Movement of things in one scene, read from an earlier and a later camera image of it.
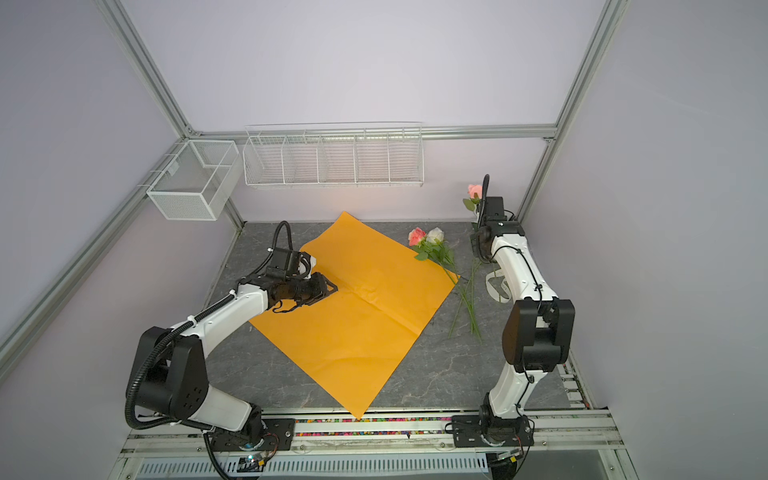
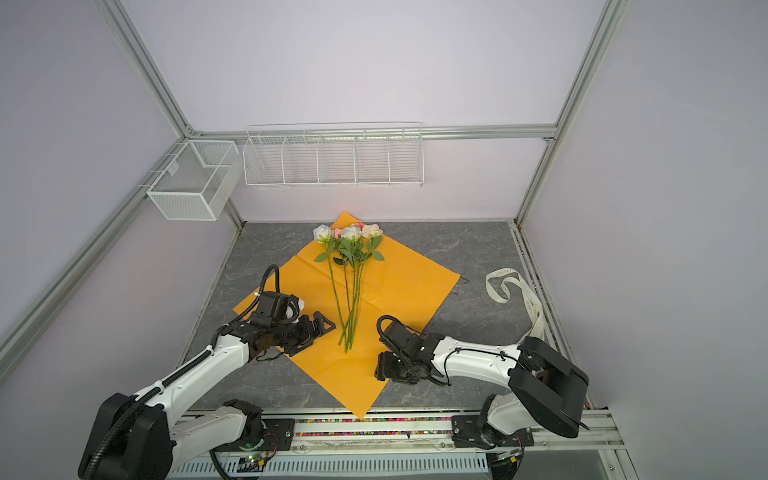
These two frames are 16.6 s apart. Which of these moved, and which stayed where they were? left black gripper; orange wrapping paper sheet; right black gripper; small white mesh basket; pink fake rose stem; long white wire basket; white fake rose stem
Moved: pink fake rose stem; white fake rose stem; right black gripper; left black gripper
Stayed: long white wire basket; small white mesh basket; orange wrapping paper sheet
